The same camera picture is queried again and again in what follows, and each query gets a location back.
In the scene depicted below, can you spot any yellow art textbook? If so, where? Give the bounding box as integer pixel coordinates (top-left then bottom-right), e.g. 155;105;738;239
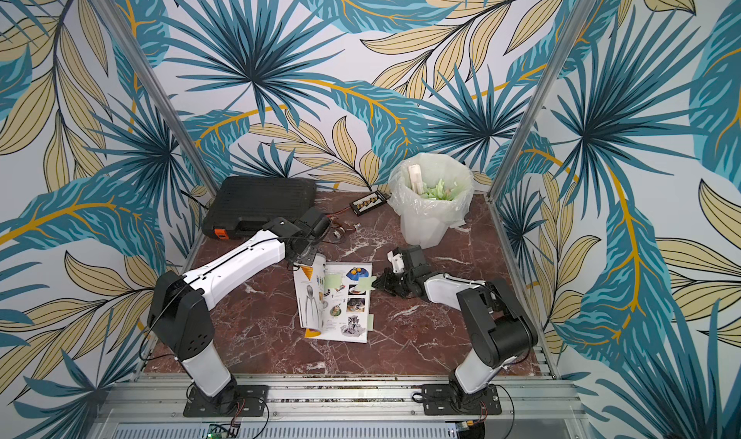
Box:
293;254;374;344

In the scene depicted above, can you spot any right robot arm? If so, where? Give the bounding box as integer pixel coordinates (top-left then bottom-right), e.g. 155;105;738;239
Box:
372;245;538;400

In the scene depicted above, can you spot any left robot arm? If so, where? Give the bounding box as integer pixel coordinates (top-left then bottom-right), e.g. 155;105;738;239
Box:
148;208;331;410

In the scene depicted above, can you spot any black plastic tool case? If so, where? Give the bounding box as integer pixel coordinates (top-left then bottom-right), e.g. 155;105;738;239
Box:
201;176;316;240

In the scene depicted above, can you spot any black box of brass parts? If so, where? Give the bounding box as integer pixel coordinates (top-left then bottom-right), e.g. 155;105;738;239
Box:
349;190;388;216

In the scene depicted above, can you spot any white bin with bag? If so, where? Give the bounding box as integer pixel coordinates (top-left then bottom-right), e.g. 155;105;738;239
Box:
388;153;474;249

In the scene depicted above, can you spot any green circuit board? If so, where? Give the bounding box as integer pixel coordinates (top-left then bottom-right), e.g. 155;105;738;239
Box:
206;424;240;439

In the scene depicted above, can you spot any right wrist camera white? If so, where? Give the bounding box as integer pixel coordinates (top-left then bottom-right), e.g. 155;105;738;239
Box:
387;251;406;274

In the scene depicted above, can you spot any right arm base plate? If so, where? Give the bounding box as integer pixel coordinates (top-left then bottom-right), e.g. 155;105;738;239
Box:
412;384;502;417

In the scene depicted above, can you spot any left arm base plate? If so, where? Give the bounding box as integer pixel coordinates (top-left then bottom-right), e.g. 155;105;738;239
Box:
183;384;269;418

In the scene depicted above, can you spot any aluminium front rail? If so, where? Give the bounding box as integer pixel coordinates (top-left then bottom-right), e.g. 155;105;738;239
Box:
88;375;594;438

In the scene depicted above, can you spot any left aluminium frame post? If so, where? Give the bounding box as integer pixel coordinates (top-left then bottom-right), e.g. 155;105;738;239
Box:
91;0;219;197

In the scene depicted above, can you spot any aluminium frame post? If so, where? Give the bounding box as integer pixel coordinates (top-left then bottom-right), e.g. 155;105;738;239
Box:
487;0;596;205
91;0;219;197

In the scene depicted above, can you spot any right aluminium frame post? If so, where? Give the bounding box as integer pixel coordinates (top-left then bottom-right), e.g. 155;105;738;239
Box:
487;0;596;205

